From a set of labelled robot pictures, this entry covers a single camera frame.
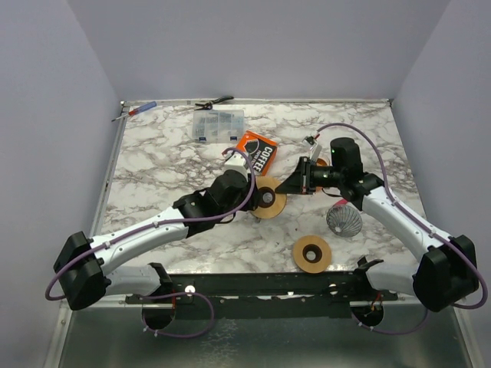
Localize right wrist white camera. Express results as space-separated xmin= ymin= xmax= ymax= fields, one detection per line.
xmin=302 ymin=132 xmax=322 ymax=164

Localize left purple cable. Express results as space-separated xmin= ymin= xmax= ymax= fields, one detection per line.
xmin=44 ymin=147 xmax=258 ymax=338

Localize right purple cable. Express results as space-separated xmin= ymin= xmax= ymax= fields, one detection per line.
xmin=314 ymin=122 xmax=489 ymax=337

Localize black pliers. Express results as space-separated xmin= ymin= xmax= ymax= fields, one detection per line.
xmin=194 ymin=95 xmax=234 ymax=110

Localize orange coffee filter box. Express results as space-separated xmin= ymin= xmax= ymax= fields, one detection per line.
xmin=236 ymin=130 xmax=278 ymax=176

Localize purple cable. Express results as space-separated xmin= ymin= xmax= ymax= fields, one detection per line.
xmin=44 ymin=147 xmax=258 ymax=338
xmin=314 ymin=122 xmax=489 ymax=337

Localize clear plastic screw organizer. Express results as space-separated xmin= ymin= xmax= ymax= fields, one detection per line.
xmin=192 ymin=110 xmax=246 ymax=144

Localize wrist white camera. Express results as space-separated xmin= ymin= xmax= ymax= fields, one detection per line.
xmin=222 ymin=149 xmax=249 ymax=176
xmin=302 ymin=132 xmax=322 ymax=164

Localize wooden dripper ring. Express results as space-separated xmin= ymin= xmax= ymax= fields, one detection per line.
xmin=292 ymin=235 xmax=333 ymax=274
xmin=251 ymin=176 xmax=288 ymax=220

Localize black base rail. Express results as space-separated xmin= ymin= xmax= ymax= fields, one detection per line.
xmin=125 ymin=271 xmax=397 ymax=320

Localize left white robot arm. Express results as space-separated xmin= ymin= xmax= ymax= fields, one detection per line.
xmin=52 ymin=169 xmax=257 ymax=311

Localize grey glass dripper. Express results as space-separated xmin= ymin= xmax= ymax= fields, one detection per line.
xmin=326 ymin=205 xmax=363 ymax=238

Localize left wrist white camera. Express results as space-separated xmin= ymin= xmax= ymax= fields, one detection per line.
xmin=222 ymin=149 xmax=249 ymax=176

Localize orange glass carafe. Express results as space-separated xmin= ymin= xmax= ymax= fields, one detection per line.
xmin=316 ymin=158 xmax=331 ymax=192

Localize red blue screwdriver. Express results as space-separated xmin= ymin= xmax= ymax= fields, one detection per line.
xmin=112 ymin=101 xmax=157 ymax=122

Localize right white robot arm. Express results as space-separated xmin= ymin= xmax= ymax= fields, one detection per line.
xmin=275 ymin=137 xmax=479 ymax=312

